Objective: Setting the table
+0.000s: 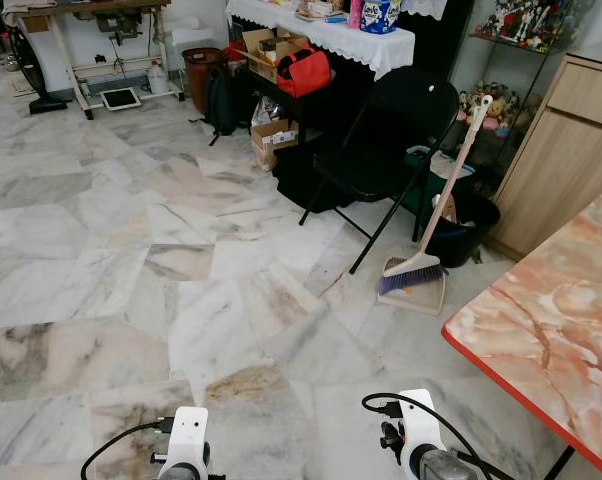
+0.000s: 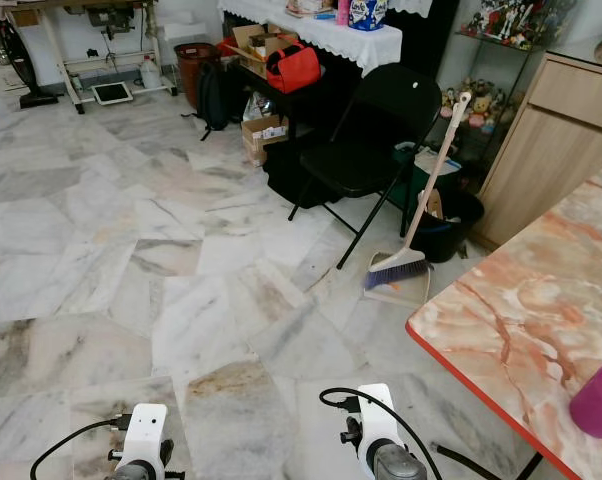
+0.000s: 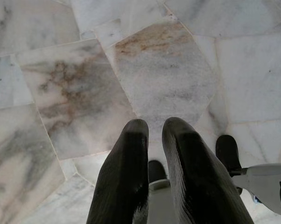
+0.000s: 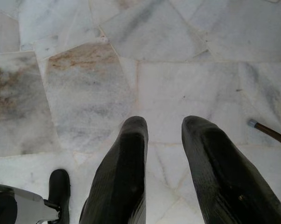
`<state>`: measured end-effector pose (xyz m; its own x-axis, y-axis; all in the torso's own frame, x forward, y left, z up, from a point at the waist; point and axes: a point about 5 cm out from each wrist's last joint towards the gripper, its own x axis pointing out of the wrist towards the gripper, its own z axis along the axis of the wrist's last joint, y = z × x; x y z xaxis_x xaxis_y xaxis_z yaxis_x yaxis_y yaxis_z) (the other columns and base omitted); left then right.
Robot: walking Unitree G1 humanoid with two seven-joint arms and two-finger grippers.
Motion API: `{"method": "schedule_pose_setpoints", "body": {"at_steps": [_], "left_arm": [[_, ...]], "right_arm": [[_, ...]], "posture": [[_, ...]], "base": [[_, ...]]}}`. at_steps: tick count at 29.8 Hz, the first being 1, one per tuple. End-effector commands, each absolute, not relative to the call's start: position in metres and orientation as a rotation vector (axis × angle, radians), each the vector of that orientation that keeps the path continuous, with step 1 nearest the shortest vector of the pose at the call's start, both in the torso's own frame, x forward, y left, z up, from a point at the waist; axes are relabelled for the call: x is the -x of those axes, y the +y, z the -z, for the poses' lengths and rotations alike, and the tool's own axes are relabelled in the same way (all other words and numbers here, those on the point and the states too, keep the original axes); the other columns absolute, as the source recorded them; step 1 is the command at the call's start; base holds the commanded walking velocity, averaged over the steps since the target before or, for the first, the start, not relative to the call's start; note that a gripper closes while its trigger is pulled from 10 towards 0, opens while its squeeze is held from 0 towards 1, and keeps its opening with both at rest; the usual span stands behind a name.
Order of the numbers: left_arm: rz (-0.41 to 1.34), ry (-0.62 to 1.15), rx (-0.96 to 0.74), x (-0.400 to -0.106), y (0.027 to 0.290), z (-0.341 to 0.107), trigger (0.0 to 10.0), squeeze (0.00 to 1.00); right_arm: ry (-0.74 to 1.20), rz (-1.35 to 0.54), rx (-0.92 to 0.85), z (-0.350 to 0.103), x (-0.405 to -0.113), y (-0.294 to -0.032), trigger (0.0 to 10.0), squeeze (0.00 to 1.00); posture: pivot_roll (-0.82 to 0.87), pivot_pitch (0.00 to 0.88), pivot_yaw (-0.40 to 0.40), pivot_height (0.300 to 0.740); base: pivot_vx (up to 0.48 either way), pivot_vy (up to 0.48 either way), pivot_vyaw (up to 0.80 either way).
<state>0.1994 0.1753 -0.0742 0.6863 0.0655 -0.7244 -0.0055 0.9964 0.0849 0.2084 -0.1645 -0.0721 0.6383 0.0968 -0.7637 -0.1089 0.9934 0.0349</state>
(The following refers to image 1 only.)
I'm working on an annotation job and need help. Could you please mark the beige plastic dustpan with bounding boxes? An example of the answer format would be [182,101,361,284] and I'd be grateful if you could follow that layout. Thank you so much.
[377,256,448,317]

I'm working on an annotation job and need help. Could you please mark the black metal table legs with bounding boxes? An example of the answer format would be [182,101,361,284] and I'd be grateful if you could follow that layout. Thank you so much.
[554,447,576,480]

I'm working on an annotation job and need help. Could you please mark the black plastic bucket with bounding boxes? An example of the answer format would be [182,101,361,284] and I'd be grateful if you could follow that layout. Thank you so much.
[419,183,503,269]

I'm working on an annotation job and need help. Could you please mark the beige broom purple bristles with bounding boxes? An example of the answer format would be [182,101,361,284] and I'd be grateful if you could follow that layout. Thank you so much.
[377,94,495,297]

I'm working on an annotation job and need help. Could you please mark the small printed cardboard box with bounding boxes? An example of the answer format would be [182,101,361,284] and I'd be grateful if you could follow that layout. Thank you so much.
[250,117,301,172]

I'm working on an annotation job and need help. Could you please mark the black folding chair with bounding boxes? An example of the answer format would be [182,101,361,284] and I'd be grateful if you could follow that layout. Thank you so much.
[298,66,461,275]

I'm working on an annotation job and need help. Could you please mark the light wooden cabinet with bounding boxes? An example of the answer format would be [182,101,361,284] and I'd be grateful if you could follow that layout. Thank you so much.
[485,51,602,263]

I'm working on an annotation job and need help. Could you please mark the red bag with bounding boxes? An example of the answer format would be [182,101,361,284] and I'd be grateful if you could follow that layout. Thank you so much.
[275,44,333,99]

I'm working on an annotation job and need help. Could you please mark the black backpack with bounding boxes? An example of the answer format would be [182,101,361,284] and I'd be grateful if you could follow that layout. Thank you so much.
[202,66,245,137]

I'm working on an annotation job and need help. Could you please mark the white lace tablecloth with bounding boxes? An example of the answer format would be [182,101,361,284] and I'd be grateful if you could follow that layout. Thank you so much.
[225,0,418,80]

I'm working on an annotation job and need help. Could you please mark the open cardboard box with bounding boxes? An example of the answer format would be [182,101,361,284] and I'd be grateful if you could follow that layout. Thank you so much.
[238,27,313,83]

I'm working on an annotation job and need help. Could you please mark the brown wastebasket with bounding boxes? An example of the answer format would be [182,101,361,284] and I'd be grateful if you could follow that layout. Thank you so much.
[180,46,230,115]

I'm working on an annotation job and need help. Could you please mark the blue white tin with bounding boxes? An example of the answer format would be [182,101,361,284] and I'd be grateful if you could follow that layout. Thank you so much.
[358,0,403,36]

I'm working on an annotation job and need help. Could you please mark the white plastic jug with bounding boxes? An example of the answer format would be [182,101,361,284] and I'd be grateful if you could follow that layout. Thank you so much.
[145,59,173,97]

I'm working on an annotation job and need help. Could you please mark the glass figurine display shelf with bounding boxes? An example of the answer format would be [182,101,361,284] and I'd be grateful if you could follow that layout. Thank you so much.
[465,0,584,153]

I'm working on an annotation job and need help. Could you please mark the white box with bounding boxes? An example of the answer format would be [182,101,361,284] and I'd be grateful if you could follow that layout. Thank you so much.
[170,24,218,50]

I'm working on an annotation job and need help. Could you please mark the black floor fan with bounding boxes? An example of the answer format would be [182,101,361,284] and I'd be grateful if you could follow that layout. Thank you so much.
[5,24,68,115]

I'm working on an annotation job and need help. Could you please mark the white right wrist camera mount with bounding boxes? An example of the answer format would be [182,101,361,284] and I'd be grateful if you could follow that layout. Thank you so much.
[395,389,449,478]

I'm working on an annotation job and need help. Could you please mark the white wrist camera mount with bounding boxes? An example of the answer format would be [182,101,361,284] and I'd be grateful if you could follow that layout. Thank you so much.
[170,406,211,477]
[395,389,449,478]

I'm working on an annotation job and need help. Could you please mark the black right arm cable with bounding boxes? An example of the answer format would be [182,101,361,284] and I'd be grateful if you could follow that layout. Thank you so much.
[361,392,484,480]

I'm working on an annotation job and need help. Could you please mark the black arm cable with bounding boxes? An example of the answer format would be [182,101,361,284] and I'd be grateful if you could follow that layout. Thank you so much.
[80,418,178,480]
[361,392,484,480]

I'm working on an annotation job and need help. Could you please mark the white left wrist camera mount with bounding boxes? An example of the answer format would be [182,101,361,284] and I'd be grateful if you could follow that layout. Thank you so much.
[170,406,211,477]

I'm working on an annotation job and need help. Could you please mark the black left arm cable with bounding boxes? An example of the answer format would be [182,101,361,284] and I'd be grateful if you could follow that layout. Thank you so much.
[80,418,178,480]

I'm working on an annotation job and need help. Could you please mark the white frame sewing table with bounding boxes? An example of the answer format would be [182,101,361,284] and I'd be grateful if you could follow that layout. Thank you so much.
[39,0,188,120]

